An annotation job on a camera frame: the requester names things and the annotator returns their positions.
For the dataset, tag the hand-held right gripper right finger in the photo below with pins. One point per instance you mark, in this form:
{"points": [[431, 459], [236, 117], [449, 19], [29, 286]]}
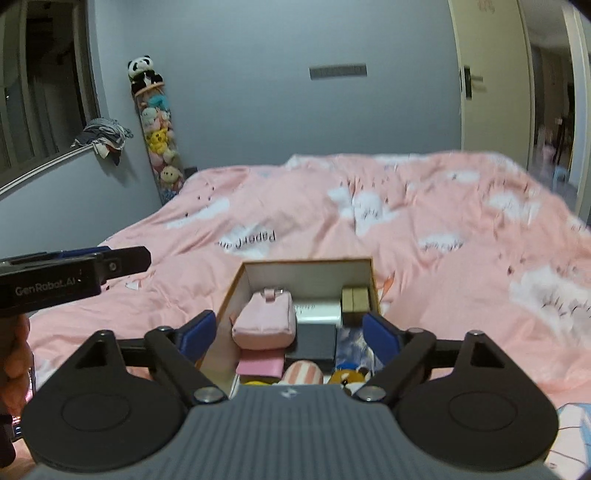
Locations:
{"points": [[381, 337]]}

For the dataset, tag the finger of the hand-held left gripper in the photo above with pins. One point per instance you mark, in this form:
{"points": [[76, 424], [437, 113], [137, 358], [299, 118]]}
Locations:
{"points": [[85, 252], [122, 264]]}

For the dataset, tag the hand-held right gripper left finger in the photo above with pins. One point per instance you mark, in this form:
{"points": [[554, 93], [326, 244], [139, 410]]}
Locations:
{"points": [[198, 334]]}

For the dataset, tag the picture print box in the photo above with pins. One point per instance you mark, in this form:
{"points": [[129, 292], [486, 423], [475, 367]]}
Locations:
{"points": [[351, 346]]}

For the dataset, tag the tan box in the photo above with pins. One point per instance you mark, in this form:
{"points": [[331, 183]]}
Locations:
{"points": [[355, 302]]}

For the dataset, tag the brown bear plush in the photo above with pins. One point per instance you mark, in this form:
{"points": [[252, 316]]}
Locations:
{"points": [[348, 376]]}

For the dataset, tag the light pink pouch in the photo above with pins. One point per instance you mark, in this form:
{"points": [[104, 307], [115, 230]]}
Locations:
{"points": [[263, 323]]}

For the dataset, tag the white box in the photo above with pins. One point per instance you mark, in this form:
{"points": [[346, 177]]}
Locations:
{"points": [[318, 314]]}

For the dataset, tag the pink wallet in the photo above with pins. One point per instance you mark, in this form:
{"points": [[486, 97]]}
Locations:
{"points": [[258, 364]]}

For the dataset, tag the dark box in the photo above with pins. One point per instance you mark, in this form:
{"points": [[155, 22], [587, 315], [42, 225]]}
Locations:
{"points": [[314, 341]]}

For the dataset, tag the white bunny plush striped ears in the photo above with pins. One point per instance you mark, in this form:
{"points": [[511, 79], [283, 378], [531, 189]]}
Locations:
{"points": [[300, 371]]}

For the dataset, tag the orange cardboard box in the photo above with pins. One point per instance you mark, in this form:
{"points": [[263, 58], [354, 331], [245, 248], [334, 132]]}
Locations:
{"points": [[314, 272]]}

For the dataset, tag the person's left hand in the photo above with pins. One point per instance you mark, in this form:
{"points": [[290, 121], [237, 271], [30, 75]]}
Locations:
{"points": [[16, 360]]}

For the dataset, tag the pink printed blanket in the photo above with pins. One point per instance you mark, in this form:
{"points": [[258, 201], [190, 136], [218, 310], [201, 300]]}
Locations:
{"points": [[415, 230]]}

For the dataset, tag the pile of clothes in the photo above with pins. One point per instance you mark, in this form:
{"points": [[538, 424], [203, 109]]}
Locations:
{"points": [[104, 136]]}

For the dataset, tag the clear tube of plush toys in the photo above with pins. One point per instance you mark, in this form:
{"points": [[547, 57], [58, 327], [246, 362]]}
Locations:
{"points": [[157, 138]]}

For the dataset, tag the window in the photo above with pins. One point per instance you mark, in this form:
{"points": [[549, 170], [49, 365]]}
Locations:
{"points": [[46, 83]]}

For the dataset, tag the panda plush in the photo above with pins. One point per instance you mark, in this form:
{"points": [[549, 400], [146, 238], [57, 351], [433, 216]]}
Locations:
{"points": [[143, 69]]}

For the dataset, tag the small stool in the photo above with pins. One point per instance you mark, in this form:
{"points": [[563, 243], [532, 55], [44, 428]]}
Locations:
{"points": [[561, 176]]}

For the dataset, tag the cream door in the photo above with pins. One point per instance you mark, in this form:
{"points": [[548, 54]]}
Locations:
{"points": [[494, 115]]}

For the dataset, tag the pink bin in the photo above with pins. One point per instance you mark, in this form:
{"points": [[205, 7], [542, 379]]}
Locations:
{"points": [[547, 148]]}

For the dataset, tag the metal rail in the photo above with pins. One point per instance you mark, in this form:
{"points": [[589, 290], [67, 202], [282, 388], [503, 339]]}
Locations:
{"points": [[41, 168]]}

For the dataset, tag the grey wall switch panel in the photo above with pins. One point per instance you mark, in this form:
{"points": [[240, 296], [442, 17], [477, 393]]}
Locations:
{"points": [[338, 71]]}

